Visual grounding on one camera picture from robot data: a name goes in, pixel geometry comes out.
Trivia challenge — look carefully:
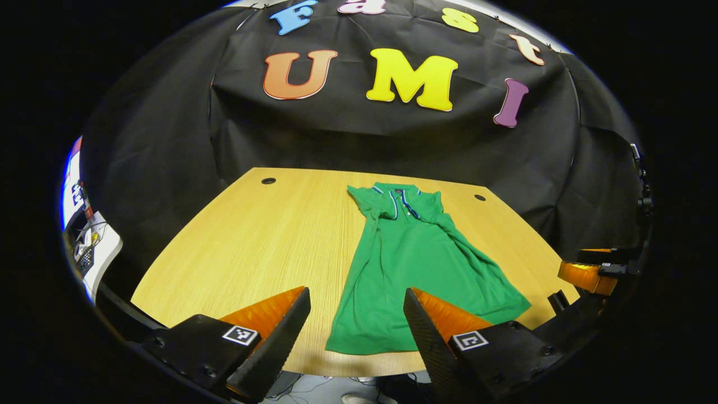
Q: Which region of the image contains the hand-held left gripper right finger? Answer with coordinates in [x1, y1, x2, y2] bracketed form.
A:
[403, 287, 564, 404]

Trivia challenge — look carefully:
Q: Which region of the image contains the black backdrop cloth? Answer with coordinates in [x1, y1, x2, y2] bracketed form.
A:
[79, 0, 646, 292]

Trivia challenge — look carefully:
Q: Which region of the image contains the white side desk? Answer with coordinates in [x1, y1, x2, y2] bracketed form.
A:
[65, 210, 123, 304]

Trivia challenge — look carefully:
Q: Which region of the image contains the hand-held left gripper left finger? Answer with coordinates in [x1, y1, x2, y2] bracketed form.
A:
[140, 286, 312, 402]

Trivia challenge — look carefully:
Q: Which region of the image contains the green T-shirt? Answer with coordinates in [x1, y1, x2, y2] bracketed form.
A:
[325, 181, 532, 356]

